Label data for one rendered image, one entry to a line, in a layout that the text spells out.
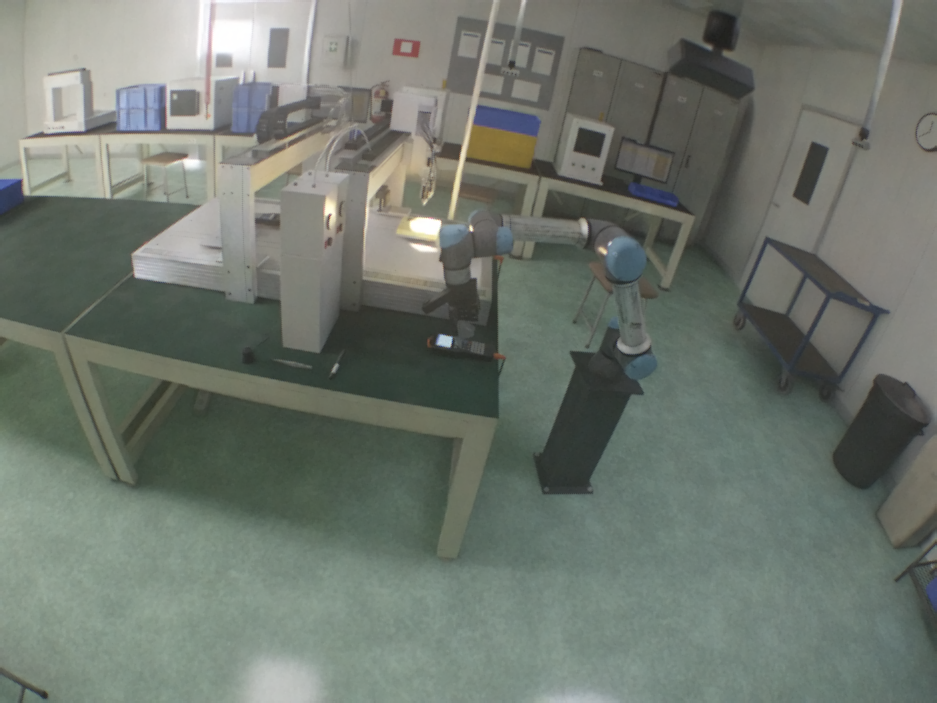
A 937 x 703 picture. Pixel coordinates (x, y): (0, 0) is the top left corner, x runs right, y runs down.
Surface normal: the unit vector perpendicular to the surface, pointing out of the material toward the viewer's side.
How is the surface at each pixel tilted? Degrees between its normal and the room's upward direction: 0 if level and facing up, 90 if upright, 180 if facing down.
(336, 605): 0
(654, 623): 0
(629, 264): 83
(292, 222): 90
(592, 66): 90
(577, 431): 90
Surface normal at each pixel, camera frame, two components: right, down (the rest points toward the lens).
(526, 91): -0.04, 0.56
